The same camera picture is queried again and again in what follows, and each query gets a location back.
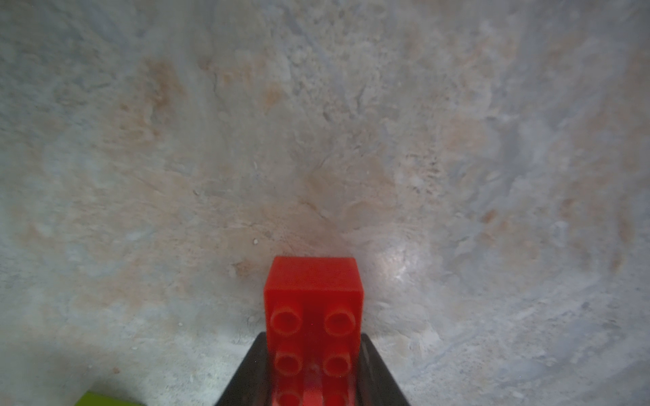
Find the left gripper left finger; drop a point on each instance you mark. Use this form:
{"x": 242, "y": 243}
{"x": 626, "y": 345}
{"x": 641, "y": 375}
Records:
{"x": 251, "y": 385}

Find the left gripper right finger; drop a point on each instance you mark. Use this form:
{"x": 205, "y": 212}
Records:
{"x": 375, "y": 385}

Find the red lego brick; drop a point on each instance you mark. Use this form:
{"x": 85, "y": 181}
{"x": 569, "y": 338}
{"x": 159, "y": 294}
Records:
{"x": 313, "y": 308}

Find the lime lego brick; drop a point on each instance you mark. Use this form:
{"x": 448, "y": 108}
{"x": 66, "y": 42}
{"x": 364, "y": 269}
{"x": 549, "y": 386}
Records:
{"x": 96, "y": 399}

